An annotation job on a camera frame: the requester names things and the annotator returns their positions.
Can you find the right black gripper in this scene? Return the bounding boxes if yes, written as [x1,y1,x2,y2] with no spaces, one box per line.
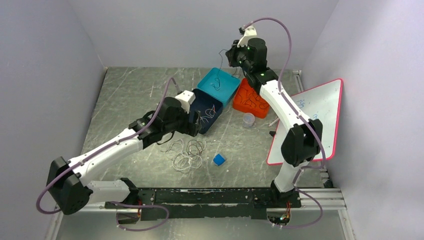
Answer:
[225,39,253,73]

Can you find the cable pile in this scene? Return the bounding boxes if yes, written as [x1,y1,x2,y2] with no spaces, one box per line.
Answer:
[161,138,208,173]

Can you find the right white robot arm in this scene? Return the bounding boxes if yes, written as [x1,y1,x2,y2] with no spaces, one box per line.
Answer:
[225,37,325,207]

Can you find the blue grey block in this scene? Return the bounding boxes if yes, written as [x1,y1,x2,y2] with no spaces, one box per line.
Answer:
[212,153,227,166]

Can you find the pink framed whiteboard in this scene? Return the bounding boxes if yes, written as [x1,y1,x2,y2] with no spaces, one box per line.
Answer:
[266,78,344,166]

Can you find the orange box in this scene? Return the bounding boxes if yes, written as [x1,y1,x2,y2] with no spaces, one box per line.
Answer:
[232,78,270,119]

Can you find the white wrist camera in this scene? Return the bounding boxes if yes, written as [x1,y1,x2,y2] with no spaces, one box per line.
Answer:
[237,25,257,48]
[175,90,196,114]

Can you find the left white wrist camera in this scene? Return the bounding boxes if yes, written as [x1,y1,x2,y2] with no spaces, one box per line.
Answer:
[175,90,196,114]

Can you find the teal box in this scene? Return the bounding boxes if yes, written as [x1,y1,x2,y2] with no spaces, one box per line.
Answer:
[197,67,241,108]

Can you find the white cable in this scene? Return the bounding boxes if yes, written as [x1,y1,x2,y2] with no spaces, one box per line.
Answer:
[197,104,218,126]

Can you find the black cable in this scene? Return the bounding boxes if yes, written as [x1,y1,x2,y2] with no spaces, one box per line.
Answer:
[211,49,241,92]

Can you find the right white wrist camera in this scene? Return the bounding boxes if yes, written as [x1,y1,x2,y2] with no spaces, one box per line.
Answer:
[237,25,257,48]

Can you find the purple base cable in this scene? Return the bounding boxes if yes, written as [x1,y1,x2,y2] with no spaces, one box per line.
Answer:
[109,202,170,232]

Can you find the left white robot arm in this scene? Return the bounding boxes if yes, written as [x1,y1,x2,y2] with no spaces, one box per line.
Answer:
[43,91,201,215]

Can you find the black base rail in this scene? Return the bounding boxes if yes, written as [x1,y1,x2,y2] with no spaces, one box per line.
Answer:
[104,187,302,221]

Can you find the navy blue box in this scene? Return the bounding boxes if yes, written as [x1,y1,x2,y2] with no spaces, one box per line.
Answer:
[190,88,224,134]

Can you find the clear paperclip jar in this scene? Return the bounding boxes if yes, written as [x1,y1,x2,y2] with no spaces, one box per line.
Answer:
[242,112,256,128]

